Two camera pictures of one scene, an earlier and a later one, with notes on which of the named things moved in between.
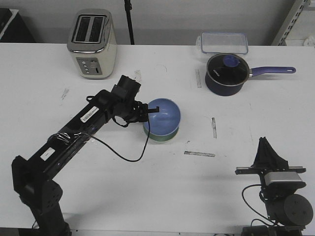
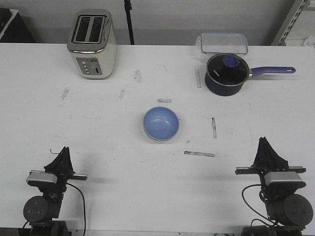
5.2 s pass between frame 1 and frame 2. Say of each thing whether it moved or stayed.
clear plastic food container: stayed
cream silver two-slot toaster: stayed
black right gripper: stayed
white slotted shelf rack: stayed
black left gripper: moved
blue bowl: moved
